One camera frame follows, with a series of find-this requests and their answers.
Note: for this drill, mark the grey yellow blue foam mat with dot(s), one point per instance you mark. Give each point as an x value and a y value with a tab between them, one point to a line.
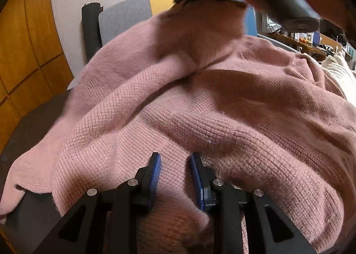
125	17

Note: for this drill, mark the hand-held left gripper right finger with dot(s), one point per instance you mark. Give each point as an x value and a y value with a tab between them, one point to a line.
197	179

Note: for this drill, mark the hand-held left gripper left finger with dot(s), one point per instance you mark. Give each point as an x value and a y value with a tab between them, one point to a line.
154	176

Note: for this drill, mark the pink knit sweater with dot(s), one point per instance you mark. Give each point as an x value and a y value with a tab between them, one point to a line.
211	109

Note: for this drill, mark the cluttered wooden shelf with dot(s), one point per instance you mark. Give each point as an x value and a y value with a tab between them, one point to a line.
308	41

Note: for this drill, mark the silver foil bag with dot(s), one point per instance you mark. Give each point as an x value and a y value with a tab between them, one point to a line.
269	24

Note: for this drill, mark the white knit cloth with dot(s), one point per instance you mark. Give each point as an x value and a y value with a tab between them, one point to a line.
342	78

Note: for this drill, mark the black foam roll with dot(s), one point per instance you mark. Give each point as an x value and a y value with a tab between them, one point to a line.
91	31

